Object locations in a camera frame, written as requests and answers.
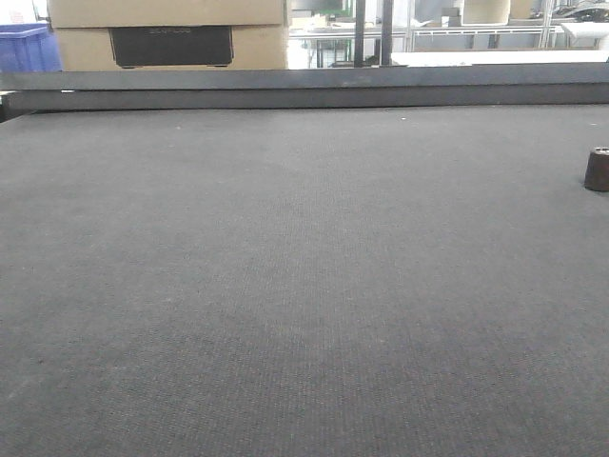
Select cylindrical capacitor with orange cap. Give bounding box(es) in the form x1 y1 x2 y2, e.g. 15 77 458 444
584 148 609 192

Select dark grey table mat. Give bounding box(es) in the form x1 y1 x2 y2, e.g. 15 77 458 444
1 106 608 456

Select lower cardboard box black label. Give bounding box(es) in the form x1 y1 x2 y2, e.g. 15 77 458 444
55 26 287 71

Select upper cardboard box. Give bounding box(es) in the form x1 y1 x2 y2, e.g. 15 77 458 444
48 0 287 29

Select black vertical post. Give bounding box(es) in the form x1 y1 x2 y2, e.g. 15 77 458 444
380 0 394 67
353 0 365 69

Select blue crate in background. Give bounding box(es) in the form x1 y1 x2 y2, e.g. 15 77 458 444
1 23 62 72

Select white background workbench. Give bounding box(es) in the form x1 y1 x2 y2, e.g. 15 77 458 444
391 50 608 68

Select white background shelving rack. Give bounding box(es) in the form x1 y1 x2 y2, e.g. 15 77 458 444
288 0 609 52

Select black vertical post right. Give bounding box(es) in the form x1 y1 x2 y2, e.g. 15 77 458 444
380 0 394 67

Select dark grey table edge rail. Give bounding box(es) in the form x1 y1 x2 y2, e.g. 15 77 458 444
1 63 608 111

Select black vertical post left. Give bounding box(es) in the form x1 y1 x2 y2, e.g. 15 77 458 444
353 0 365 69

